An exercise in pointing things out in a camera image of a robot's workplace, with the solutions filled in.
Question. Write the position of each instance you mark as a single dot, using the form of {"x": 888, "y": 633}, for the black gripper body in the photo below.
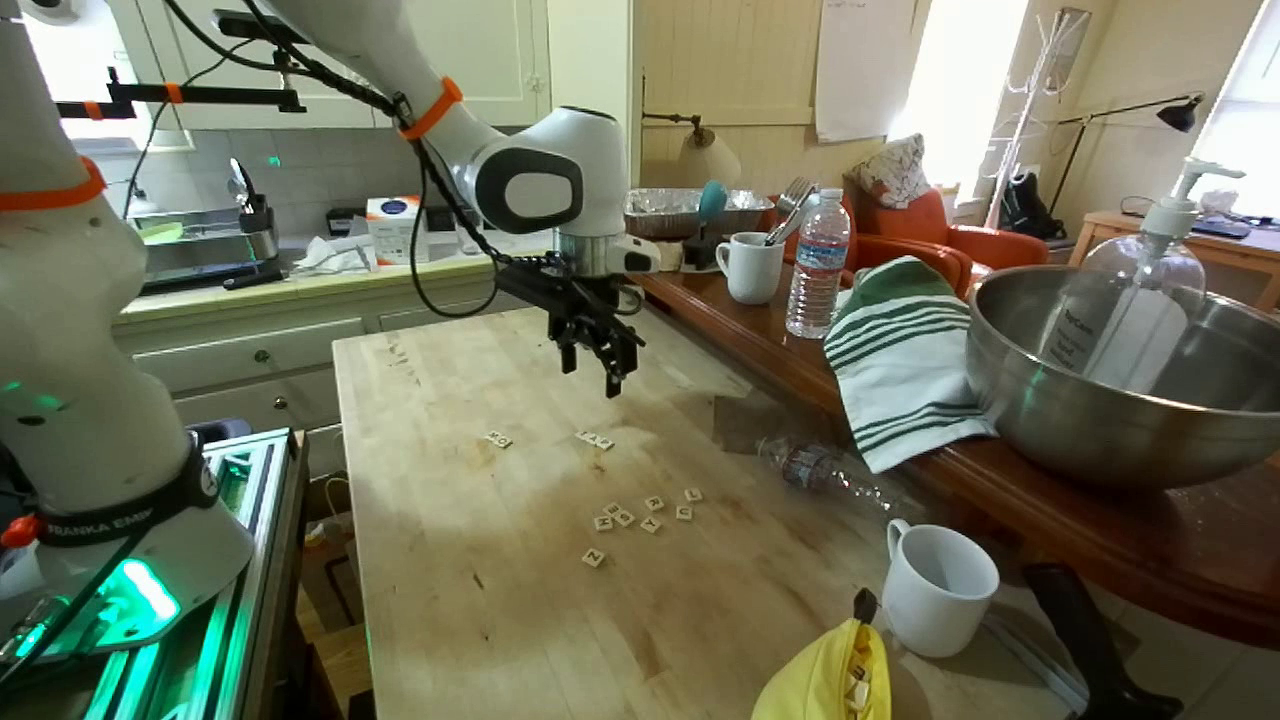
{"x": 584, "y": 307}

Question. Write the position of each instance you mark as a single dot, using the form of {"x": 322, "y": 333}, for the cream tile letter P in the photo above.
{"x": 584, "y": 438}

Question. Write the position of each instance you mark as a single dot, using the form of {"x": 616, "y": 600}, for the cream tile letter R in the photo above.
{"x": 609, "y": 441}

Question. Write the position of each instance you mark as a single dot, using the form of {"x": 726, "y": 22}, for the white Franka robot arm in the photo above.
{"x": 82, "y": 333}

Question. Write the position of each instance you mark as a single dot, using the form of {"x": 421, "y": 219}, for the aluminium foil tray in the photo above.
{"x": 664, "y": 205}

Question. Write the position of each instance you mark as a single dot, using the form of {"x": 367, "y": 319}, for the white ceramic mug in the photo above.
{"x": 934, "y": 600}
{"x": 751, "y": 270}

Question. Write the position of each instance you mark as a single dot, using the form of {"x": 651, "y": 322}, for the cream tile letter A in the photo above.
{"x": 655, "y": 503}

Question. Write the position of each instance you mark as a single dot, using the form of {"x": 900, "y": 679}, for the cream letter tile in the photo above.
{"x": 692, "y": 495}

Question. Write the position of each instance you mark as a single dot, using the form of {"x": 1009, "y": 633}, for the cream tile letter E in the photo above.
{"x": 620, "y": 512}

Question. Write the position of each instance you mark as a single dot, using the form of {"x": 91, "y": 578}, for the cream tile letter H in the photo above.
{"x": 605, "y": 521}

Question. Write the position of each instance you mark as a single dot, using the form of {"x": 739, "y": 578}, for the cream tile letter U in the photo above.
{"x": 680, "y": 510}

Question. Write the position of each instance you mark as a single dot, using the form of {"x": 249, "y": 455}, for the cream tile letter Y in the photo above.
{"x": 651, "y": 524}

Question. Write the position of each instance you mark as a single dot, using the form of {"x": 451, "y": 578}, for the lamp with cream shade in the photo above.
{"x": 706, "y": 162}

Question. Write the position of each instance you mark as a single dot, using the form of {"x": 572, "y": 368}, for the metal ladle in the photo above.
{"x": 784, "y": 229}

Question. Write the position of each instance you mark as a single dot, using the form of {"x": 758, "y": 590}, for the white wipes canister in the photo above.
{"x": 393, "y": 229}

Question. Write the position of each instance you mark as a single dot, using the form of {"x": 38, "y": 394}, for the cream tile letter N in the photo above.
{"x": 595, "y": 559}

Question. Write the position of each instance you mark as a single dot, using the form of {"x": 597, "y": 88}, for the clear plastic water bottle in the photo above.
{"x": 816, "y": 267}

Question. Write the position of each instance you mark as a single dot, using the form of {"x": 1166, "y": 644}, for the crumpled clear plastic bottle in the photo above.
{"x": 813, "y": 461}

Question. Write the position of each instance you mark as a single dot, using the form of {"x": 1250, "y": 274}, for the crumpled white cloth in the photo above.
{"x": 333, "y": 255}

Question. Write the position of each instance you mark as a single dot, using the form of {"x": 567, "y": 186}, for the white upper kitchen cabinets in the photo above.
{"x": 513, "y": 53}

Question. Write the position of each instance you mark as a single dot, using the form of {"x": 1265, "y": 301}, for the green white striped towel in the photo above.
{"x": 905, "y": 361}

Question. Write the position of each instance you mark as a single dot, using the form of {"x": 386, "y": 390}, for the white kitchen counter cabinets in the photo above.
{"x": 243, "y": 352}

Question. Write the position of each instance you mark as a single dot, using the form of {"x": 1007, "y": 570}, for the patterned cushion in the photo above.
{"x": 892, "y": 168}

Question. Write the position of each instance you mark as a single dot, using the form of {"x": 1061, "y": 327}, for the black kitchen faucet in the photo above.
{"x": 253, "y": 221}

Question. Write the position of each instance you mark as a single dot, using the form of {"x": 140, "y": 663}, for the orange armchair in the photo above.
{"x": 987, "y": 245}

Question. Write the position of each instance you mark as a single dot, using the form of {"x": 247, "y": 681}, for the yellow banana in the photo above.
{"x": 813, "y": 684}

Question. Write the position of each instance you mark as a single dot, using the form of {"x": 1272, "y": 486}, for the black mounting rod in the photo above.
{"x": 224, "y": 99}

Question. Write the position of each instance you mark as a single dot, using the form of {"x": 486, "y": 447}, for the black shoes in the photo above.
{"x": 1030, "y": 205}

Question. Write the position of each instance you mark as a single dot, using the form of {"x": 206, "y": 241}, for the white coat stand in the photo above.
{"x": 1035, "y": 106}

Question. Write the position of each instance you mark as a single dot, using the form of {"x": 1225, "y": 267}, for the stainless steel mixing bowl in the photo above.
{"x": 1120, "y": 426}

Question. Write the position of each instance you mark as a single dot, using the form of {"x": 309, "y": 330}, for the clear pump sanitizer bottle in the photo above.
{"x": 1133, "y": 322}

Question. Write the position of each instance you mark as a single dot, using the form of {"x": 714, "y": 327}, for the black stand leg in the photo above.
{"x": 1094, "y": 653}

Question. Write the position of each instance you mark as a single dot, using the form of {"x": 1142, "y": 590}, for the dark brown wooden table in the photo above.
{"x": 1174, "y": 544}

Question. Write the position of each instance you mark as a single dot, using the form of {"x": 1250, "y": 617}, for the black desk lamp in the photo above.
{"x": 1178, "y": 113}

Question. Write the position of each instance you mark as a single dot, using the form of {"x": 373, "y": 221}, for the light wooden desk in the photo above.
{"x": 1240, "y": 255}

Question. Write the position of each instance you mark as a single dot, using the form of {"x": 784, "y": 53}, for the white wall poster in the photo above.
{"x": 864, "y": 64}

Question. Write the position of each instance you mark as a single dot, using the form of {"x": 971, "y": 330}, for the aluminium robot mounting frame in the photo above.
{"x": 243, "y": 584}

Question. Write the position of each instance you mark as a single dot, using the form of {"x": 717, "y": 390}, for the black stereo camera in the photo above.
{"x": 253, "y": 26}

